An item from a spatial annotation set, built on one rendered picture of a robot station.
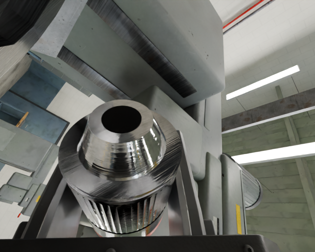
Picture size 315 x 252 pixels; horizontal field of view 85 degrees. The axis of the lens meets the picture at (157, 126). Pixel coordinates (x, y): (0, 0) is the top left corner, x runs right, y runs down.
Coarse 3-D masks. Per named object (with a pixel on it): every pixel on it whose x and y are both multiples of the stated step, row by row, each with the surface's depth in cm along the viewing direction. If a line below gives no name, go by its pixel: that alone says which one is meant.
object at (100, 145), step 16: (96, 112) 6; (112, 112) 6; (128, 112) 6; (144, 112) 6; (96, 128) 5; (112, 128) 6; (128, 128) 6; (144, 128) 6; (160, 128) 7; (80, 144) 6; (96, 144) 5; (112, 144) 5; (128, 144) 5; (144, 144) 6; (160, 144) 6; (80, 160) 6; (96, 160) 5; (112, 160) 5; (128, 160) 5; (144, 160) 6; (160, 160) 6; (112, 176) 6; (128, 176) 6
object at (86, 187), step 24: (72, 144) 6; (168, 144) 7; (72, 168) 6; (168, 168) 6; (72, 192) 6; (96, 192) 5; (120, 192) 5; (144, 192) 5; (168, 192) 7; (96, 216) 6; (120, 216) 6; (144, 216) 7
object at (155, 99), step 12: (144, 96) 49; (156, 96) 48; (168, 96) 53; (156, 108) 46; (168, 108) 50; (180, 108) 55; (168, 120) 49; (180, 120) 53; (192, 120) 58; (192, 132) 56; (192, 144) 54; (192, 156) 52; (192, 168) 51
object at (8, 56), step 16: (0, 0) 5; (16, 0) 8; (32, 0) 8; (48, 0) 8; (64, 0) 10; (0, 16) 8; (16, 16) 8; (32, 16) 8; (48, 16) 9; (0, 32) 8; (16, 32) 8; (32, 32) 9; (0, 48) 7; (16, 48) 8; (0, 64) 8
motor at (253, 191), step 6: (228, 156) 82; (246, 174) 84; (246, 180) 81; (252, 180) 88; (246, 186) 82; (252, 186) 86; (258, 186) 91; (246, 192) 83; (252, 192) 86; (258, 192) 90; (246, 198) 85; (252, 198) 87; (258, 198) 89; (246, 204) 88; (252, 204) 89
